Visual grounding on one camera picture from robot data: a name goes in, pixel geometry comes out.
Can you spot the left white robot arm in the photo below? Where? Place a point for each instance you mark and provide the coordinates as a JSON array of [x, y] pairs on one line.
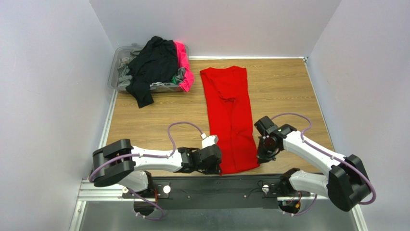
[[127, 165]]

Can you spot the red t-shirt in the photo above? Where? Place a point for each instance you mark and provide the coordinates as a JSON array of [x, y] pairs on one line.
[[230, 117]]

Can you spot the grey t-shirt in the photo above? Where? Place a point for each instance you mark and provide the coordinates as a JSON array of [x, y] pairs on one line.
[[123, 80]]

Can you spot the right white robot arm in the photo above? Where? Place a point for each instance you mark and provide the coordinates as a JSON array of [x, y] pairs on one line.
[[342, 179]]

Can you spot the black t-shirt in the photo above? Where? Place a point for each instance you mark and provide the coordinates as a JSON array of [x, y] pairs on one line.
[[156, 62]]

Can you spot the pink t-shirt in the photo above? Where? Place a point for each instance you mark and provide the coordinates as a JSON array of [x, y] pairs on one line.
[[184, 77]]

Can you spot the green garment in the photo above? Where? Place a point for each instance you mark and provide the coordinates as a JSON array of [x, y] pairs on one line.
[[174, 80]]

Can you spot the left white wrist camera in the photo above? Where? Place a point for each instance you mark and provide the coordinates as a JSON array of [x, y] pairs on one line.
[[208, 140]]

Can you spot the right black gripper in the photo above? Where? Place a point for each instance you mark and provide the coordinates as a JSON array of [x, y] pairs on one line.
[[262, 157]]

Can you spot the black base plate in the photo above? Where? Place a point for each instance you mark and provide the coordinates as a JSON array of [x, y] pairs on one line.
[[217, 192]]

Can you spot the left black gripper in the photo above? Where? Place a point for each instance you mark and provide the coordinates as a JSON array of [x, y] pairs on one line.
[[216, 164]]

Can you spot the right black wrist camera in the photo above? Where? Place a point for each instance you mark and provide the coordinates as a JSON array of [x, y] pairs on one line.
[[265, 126]]

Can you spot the clear plastic bin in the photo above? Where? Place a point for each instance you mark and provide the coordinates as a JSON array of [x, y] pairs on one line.
[[113, 77]]

